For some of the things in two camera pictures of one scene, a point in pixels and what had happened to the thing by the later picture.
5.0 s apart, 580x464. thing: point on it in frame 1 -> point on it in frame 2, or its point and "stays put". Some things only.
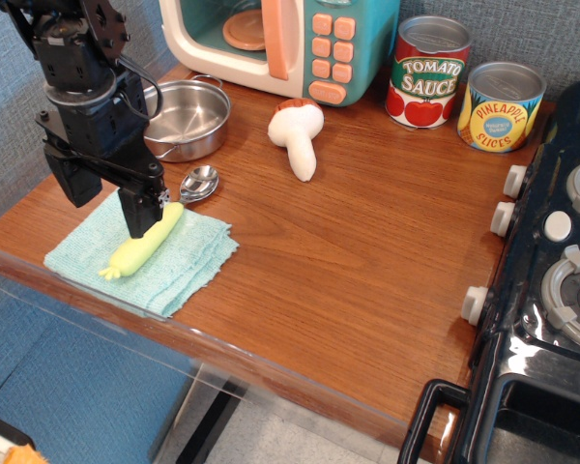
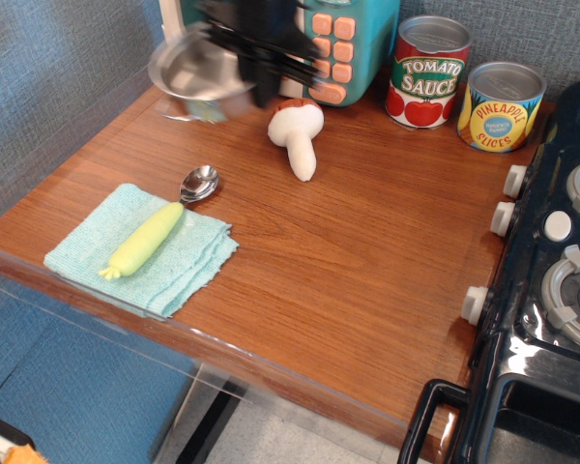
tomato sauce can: [430, 57] stays put
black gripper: [105, 127] -> [269, 37]
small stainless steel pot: [191, 124] -> [196, 70]
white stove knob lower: [474, 303] stays put
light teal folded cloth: [87, 237] stays put
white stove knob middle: [502, 217] stays put
